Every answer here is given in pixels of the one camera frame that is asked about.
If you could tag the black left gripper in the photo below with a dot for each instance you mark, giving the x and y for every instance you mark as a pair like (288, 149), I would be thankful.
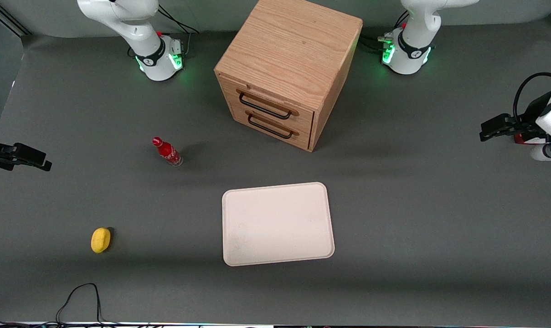
(525, 123)

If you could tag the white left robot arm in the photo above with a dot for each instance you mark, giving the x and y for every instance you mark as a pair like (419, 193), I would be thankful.
(414, 41)

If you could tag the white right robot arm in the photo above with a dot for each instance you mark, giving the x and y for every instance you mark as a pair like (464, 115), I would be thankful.
(138, 27)

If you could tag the beige plastic tray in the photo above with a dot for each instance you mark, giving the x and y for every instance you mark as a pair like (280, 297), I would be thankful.
(277, 223)

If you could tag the yellow lemon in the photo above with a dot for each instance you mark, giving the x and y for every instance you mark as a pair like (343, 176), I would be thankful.
(100, 240)

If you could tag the grey table mat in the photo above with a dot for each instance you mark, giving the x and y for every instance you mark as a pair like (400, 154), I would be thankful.
(393, 205)

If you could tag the red cola bottle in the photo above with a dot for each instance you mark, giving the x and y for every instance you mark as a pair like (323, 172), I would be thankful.
(168, 152)

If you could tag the wooden drawer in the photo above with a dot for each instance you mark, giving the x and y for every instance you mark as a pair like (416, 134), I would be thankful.
(302, 139)
(302, 117)

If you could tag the wooden drawer cabinet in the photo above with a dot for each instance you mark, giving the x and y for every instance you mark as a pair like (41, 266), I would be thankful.
(293, 41)

